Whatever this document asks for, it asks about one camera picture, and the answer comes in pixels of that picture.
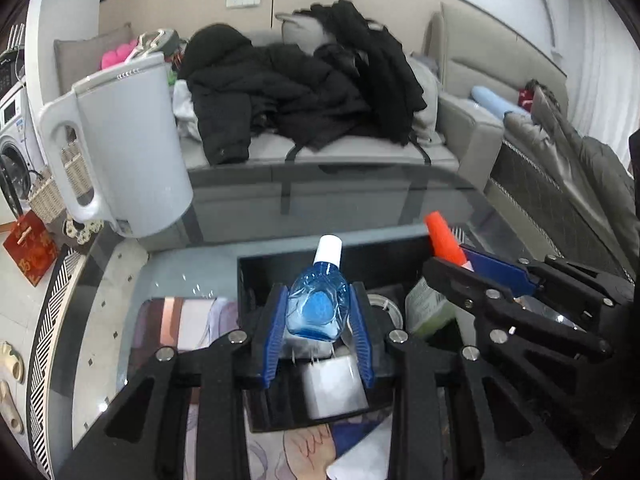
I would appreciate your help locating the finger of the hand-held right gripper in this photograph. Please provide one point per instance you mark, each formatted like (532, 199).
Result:
(500, 305)
(500, 267)

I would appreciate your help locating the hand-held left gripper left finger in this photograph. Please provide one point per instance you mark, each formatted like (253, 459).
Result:
(272, 340)

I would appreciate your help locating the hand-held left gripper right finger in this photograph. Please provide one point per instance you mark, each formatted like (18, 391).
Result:
(362, 335)

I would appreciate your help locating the tape roll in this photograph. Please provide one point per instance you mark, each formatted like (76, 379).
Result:
(387, 305)

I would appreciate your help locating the blue eye drop bottle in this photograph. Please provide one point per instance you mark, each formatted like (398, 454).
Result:
(317, 305)

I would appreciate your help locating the small white charger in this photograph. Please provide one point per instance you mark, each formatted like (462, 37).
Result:
(332, 385)

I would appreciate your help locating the glue bottle with red cap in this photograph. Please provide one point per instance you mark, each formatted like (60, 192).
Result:
(442, 240)

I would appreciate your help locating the black cardboard box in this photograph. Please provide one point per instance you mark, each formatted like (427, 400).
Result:
(390, 255)

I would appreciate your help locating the printed table mat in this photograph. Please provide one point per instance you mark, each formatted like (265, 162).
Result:
(165, 325)

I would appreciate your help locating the white paper sheets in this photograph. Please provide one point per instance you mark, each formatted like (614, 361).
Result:
(362, 455)

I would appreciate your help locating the grey quilt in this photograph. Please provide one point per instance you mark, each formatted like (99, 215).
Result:
(565, 155)

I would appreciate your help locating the grey sofa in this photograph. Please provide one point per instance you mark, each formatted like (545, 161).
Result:
(465, 130)

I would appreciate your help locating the light blue pillow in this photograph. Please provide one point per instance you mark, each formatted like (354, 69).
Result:
(492, 101)

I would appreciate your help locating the red and dark cloth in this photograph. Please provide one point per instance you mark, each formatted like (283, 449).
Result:
(526, 95)

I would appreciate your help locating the grey hoodie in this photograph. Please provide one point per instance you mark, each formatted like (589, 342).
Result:
(427, 105)

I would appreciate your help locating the white lace doily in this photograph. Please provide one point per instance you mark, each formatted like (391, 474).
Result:
(82, 229)

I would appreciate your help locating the black and white striped rug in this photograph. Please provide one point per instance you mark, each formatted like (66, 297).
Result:
(50, 340)

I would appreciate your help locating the beige upholstered bed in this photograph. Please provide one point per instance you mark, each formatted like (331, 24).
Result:
(480, 45)

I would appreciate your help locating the black coat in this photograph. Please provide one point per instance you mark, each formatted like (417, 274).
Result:
(380, 70)

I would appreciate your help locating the white electric kettle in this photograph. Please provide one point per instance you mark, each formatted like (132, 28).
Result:
(130, 145)

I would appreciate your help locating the white curtain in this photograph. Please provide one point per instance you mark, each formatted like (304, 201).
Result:
(610, 50)

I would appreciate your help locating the black puffer jacket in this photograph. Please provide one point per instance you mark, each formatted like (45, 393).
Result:
(260, 95)

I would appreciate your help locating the white garment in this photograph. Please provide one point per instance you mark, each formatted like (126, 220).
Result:
(184, 110)

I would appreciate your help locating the red gift bag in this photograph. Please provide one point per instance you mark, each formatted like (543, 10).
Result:
(30, 250)

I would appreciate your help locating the wicker basket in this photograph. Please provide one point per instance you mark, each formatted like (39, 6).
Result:
(55, 195)

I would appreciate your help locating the cream slipper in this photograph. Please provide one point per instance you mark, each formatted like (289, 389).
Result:
(10, 385)

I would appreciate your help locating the white washing machine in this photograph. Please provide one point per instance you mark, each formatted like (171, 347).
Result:
(17, 150)

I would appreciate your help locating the grey patterned cap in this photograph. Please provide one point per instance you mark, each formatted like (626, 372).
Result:
(157, 40)

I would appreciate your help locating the pink plush toy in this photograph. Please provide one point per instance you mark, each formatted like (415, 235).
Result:
(117, 56)

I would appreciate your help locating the large grey cushion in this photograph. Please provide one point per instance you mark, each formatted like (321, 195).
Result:
(82, 57)

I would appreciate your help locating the black kitchen appliance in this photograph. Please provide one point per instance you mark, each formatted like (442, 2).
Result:
(7, 77)

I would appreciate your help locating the router with antennas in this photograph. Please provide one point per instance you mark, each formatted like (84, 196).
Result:
(15, 37)

